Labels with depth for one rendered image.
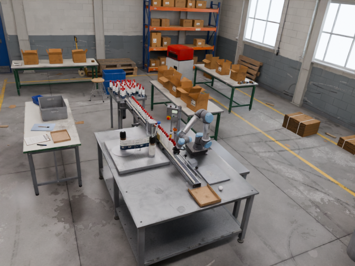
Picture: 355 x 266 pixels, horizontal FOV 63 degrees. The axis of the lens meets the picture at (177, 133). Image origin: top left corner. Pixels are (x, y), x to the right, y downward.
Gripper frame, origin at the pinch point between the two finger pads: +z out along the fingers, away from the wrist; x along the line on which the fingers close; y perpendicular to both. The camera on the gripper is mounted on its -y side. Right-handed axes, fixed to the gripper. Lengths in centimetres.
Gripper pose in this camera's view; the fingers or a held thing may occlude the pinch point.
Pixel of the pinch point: (176, 154)
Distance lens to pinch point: 382.8
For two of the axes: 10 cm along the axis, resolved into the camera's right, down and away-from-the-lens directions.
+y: -9.0, 1.4, -4.1
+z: -2.7, 5.5, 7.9
